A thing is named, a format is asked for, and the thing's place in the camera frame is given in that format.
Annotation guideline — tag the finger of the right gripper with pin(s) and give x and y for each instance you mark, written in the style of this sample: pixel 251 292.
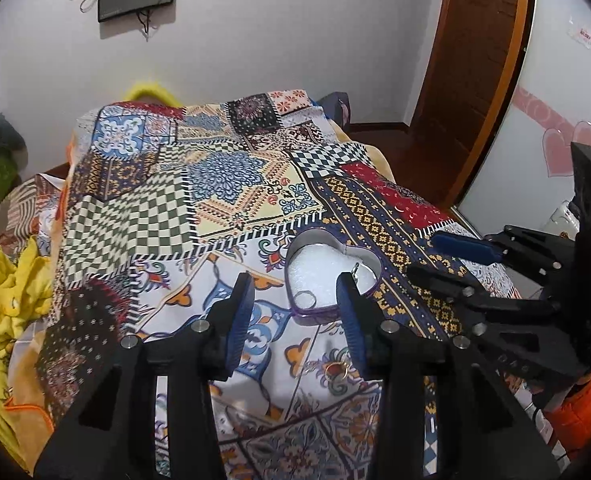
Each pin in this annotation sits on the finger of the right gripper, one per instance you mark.
pixel 522 336
pixel 539 256

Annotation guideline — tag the pink heart wall sticker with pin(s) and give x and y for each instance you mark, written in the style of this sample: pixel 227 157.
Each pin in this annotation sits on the pink heart wall sticker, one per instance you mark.
pixel 557 147

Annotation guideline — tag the colourful patchwork bedspread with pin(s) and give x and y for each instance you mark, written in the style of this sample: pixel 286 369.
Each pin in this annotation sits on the colourful patchwork bedspread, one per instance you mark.
pixel 164 207

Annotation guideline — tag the brown wooden door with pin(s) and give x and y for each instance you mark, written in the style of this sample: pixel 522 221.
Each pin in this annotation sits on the brown wooden door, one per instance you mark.
pixel 475 54

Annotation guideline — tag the white wall switch sticker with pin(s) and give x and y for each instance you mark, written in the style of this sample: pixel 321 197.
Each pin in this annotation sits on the white wall switch sticker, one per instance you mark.
pixel 580 31

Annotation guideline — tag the yellow cloth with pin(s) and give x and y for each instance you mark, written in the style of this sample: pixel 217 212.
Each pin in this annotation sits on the yellow cloth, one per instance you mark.
pixel 25 296

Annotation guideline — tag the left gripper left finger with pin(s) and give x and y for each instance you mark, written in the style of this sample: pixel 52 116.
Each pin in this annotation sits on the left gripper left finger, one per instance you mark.
pixel 206 350

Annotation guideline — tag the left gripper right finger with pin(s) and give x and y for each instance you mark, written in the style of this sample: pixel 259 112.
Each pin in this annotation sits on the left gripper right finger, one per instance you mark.
pixel 385 350

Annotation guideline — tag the purple heart-shaped jewelry box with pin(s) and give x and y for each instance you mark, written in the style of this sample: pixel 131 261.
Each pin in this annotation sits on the purple heart-shaped jewelry box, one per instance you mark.
pixel 315 260

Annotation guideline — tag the yellow pillow behind bed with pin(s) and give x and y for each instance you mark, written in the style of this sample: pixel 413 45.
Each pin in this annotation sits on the yellow pillow behind bed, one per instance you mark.
pixel 150 91

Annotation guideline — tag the dark blue pillow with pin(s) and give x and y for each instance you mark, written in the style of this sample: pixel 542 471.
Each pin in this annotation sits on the dark blue pillow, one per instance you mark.
pixel 337 107

